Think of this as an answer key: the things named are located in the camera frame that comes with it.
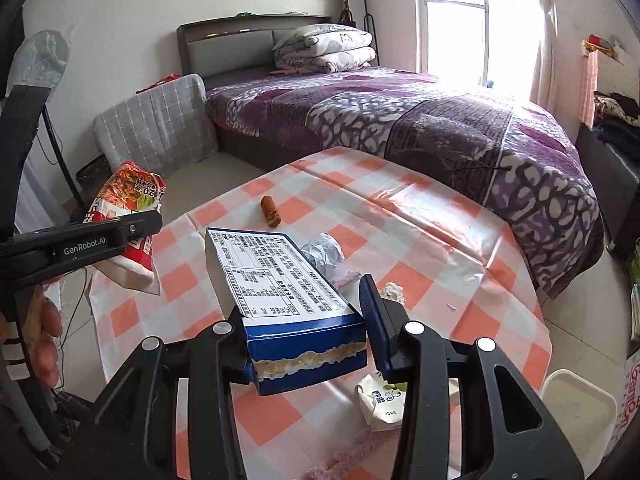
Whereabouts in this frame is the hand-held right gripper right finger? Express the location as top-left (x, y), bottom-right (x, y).
top-left (357, 274), bottom-right (588, 480)

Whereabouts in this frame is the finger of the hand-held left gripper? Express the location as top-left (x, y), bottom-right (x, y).
top-left (117, 209), bottom-right (163, 250)

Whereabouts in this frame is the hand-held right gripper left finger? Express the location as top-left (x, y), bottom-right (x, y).
top-left (65, 307), bottom-right (256, 480)

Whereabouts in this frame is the red white snack bag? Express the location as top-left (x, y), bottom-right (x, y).
top-left (82, 161), bottom-right (167, 295)

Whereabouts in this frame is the blue white food box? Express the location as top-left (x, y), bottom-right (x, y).
top-left (205, 227), bottom-right (368, 397)

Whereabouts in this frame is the white plastic trash bin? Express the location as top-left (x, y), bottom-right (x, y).
top-left (540, 369), bottom-right (618, 471)

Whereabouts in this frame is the person's left hand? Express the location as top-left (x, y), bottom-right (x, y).
top-left (30, 285), bottom-right (64, 391)

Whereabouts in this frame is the small pink lace scrap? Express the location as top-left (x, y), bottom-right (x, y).
top-left (334, 269), bottom-right (365, 291)

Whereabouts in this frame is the small dark basket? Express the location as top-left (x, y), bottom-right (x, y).
top-left (75, 157), bottom-right (112, 187)

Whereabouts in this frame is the small white green-print carton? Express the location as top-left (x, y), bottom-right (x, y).
top-left (354, 372), bottom-right (461, 431)

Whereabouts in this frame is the crumpled white paper ball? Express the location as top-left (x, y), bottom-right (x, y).
top-left (299, 232), bottom-right (345, 286)

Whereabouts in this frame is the checkered tablecloth table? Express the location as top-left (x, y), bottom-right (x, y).
top-left (87, 146), bottom-right (553, 480)

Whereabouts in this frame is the grey checkered cushion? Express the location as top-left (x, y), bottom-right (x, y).
top-left (93, 74), bottom-right (221, 177)

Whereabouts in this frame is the brown sausage piece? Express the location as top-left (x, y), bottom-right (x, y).
top-left (260, 196), bottom-right (282, 228)

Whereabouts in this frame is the pink fuzzy cloth strip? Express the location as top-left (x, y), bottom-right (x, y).
top-left (305, 427), bottom-right (401, 480)

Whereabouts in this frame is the red cloth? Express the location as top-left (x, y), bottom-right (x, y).
top-left (137, 74), bottom-right (183, 93)

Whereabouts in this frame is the plastic covered appliance on stand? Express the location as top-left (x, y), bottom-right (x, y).
top-left (9, 30), bottom-right (86, 211)

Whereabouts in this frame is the grey bed headboard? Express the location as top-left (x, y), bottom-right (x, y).
top-left (176, 14), bottom-right (333, 78)

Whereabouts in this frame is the bed with purple blanket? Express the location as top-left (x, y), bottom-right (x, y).
top-left (205, 66), bottom-right (606, 306)

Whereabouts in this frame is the folded white patterned quilt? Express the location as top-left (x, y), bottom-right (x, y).
top-left (271, 22), bottom-right (376, 75)

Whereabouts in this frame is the stack of papers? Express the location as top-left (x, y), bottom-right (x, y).
top-left (627, 260), bottom-right (640, 342)

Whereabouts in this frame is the black bench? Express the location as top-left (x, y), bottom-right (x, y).
top-left (575, 122), bottom-right (640, 261)

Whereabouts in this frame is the black metal rack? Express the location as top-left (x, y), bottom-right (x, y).
top-left (336, 0), bottom-right (381, 67)

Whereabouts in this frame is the bright window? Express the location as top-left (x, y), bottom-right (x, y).
top-left (412, 0), bottom-right (546, 91)

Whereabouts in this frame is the pink white drawer cabinet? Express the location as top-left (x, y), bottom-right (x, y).
top-left (580, 40), bottom-right (640, 128)

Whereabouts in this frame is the pile of dark clothes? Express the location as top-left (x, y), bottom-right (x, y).
top-left (592, 91), bottom-right (640, 147)

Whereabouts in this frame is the light curtain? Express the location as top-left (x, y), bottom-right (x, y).
top-left (522, 0), bottom-right (560, 106)

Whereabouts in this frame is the red yellow toy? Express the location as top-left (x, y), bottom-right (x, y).
top-left (586, 34), bottom-right (622, 55)

